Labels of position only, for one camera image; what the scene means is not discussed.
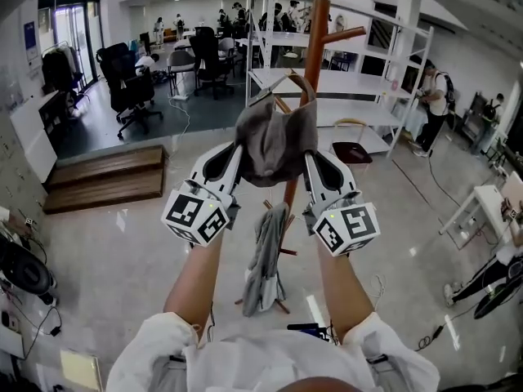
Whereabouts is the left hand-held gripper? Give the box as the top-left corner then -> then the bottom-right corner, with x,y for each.
160,141 -> 245,247

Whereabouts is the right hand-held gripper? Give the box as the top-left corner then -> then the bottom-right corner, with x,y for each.
302,149 -> 382,258

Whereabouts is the grey cloth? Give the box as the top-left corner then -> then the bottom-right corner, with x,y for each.
234,69 -> 320,188

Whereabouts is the brown wooden coat stand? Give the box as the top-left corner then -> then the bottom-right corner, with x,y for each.
234,0 -> 367,314

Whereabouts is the person's right forearm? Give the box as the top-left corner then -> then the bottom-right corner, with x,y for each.
316,250 -> 376,342

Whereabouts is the person's left forearm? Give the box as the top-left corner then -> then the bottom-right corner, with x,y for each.
163,234 -> 225,342

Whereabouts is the white metal shelf rack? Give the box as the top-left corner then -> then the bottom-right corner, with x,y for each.
244,0 -> 435,158

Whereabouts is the wooden chair with dark seat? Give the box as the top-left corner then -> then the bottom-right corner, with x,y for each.
329,117 -> 373,165

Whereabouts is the grey hanging garment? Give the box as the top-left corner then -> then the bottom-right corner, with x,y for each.
242,201 -> 290,318

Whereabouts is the dark wooden step platform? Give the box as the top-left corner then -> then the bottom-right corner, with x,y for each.
42,144 -> 169,215

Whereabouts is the black office chair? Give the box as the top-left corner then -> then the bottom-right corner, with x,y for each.
189,26 -> 237,100
96,42 -> 164,140

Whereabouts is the black screen device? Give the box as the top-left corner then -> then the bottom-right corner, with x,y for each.
287,323 -> 330,342

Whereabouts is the white table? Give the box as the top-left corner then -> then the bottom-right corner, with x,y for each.
439,171 -> 523,252

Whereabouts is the person's white shirt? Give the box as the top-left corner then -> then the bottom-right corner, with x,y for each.
105,310 -> 441,392

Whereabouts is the black round hard case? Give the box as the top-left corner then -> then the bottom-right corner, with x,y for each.
0,234 -> 57,306
473,283 -> 523,322

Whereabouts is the pale yellow panel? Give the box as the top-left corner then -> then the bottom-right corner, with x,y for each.
60,349 -> 103,392

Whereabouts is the long white cable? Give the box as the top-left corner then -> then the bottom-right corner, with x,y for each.
369,273 -> 388,302

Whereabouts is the black power cable with adapter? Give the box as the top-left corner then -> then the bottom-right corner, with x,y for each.
415,307 -> 484,351

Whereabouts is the garment rail with dark clothes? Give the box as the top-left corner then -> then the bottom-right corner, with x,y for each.
40,41 -> 86,97

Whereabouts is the grey left shoulder strap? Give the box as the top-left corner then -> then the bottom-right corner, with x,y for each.
153,354 -> 189,392

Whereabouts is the grey shoulder strap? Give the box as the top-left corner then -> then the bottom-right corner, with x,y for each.
364,352 -> 405,392
153,354 -> 189,392

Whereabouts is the grey right shoulder strap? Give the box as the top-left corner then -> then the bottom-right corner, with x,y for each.
364,352 -> 405,392

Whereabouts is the black charger cable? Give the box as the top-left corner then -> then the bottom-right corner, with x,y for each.
22,303 -> 63,359

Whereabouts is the blue wall poster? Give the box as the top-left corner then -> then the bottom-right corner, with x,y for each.
23,20 -> 38,63

